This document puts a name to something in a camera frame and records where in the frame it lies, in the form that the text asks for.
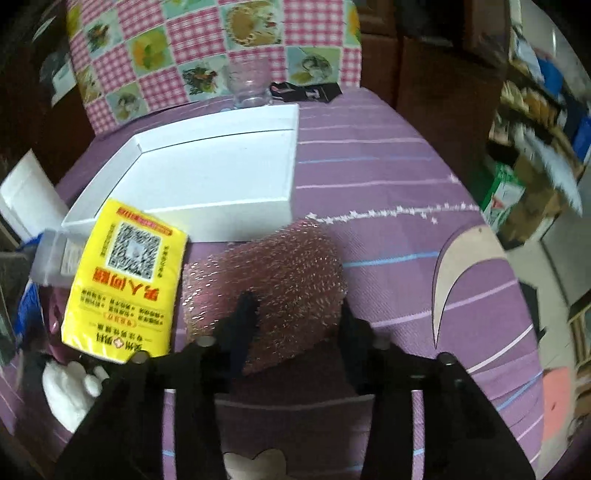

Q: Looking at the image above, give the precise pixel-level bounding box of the green white carton box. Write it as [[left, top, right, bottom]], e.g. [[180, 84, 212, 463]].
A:
[[479, 163, 526, 233]]

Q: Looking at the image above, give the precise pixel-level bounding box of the pink checkered fruit cloth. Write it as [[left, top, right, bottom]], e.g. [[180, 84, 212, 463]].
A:
[[66, 0, 362, 135]]

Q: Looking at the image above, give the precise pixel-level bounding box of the yellow QR code packet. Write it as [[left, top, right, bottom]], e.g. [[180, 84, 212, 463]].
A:
[[61, 200, 187, 364]]

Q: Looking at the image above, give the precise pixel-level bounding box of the pink glittery sponge pad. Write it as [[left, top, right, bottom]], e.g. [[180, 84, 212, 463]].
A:
[[181, 220, 346, 374]]

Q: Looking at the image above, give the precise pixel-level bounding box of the purple cotton pads pack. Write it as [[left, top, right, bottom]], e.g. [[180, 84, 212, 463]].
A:
[[39, 286, 82, 364]]

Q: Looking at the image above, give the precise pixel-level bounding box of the white panda plush toy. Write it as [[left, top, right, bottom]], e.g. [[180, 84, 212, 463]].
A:
[[42, 360, 109, 433]]

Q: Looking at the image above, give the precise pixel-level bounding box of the blue foil sachet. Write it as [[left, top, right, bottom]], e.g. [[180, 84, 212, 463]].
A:
[[13, 233, 44, 345]]

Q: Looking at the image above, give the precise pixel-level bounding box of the white shallow cardboard box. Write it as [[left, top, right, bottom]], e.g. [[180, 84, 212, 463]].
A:
[[62, 104, 300, 242]]

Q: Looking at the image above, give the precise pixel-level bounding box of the clear labelled wipes packet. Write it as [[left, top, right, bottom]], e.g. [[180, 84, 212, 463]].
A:
[[30, 230, 86, 289]]

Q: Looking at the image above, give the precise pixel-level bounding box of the black buckle strap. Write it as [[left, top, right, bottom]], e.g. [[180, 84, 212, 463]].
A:
[[268, 80, 344, 104]]

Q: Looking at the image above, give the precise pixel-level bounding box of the clear drinking glass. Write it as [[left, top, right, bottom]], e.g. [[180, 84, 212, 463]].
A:
[[225, 58, 273, 109]]

